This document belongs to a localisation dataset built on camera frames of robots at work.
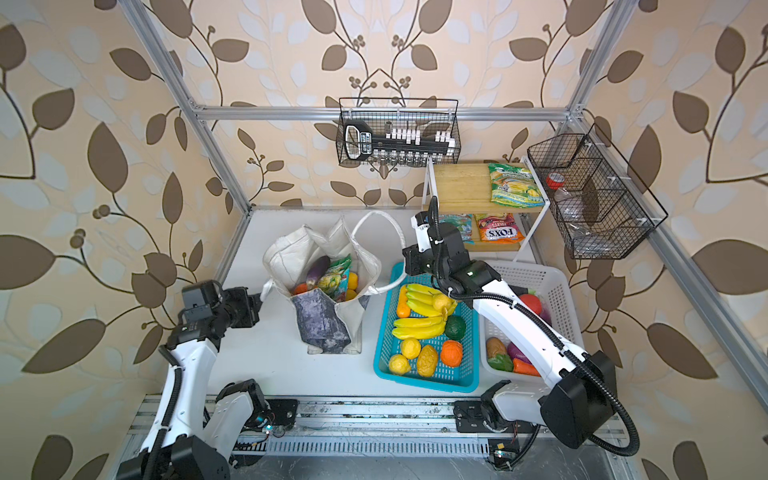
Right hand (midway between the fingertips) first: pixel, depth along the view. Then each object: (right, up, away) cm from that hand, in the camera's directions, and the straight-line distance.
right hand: (406, 252), depth 77 cm
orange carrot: (+30, -30, -1) cm, 42 cm away
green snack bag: (-21, -9, +11) cm, 26 cm away
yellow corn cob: (+6, -29, +2) cm, 30 cm away
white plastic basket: (+46, -15, +11) cm, 49 cm away
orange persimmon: (-30, -11, +9) cm, 33 cm away
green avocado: (+14, -22, +7) cm, 27 cm away
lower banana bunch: (+4, -22, +8) cm, 24 cm away
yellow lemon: (+2, -27, +4) cm, 27 cm away
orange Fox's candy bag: (+29, +7, +13) cm, 32 cm away
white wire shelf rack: (+14, +17, +3) cm, 23 cm away
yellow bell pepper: (-16, -10, +18) cm, 26 cm away
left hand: (-38, -10, +3) cm, 39 cm away
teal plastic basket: (+15, -34, +2) cm, 37 cm away
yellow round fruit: (-2, -29, +1) cm, 29 cm away
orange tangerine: (+12, -27, +2) cm, 30 cm away
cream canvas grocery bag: (-34, -3, +7) cm, 35 cm away
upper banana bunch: (+7, -15, +13) cm, 21 cm away
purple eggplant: (-27, -6, +15) cm, 32 cm away
